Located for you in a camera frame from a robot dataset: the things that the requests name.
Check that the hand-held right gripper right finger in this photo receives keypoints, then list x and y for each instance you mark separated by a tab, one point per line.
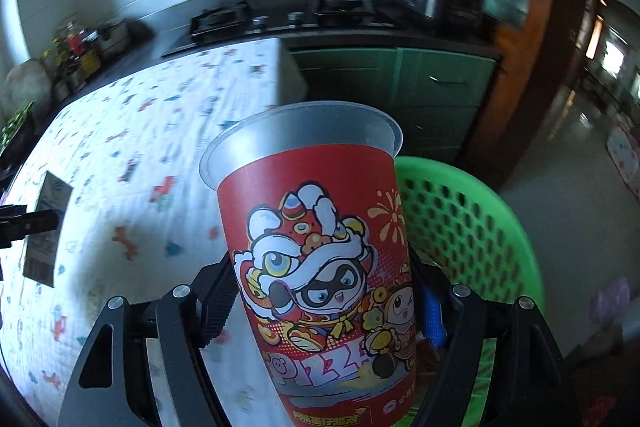
432	317

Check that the black gas stove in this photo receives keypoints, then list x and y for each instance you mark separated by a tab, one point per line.
280	24

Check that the group of condiment bottles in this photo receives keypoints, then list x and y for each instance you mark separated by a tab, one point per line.
75	57

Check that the bowl of green vegetables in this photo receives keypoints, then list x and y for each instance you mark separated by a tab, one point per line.
15	132

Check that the printed tablecloth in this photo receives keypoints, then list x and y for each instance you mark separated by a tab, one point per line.
150	132

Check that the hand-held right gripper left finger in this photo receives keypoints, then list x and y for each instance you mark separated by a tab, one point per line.
217	302

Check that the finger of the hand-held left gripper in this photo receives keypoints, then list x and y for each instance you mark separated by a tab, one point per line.
30	223

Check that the round wooden cutting board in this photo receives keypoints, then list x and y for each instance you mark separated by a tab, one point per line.
25	82

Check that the green kitchen cabinet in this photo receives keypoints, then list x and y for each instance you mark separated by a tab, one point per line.
400	87

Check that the green plastic basket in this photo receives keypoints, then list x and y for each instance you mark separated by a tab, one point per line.
450	177

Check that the wooden glass door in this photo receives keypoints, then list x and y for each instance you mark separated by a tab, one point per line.
540	32

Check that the red printed cup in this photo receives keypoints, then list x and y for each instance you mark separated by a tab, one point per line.
310	217

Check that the black box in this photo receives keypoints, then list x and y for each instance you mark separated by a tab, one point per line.
50	192

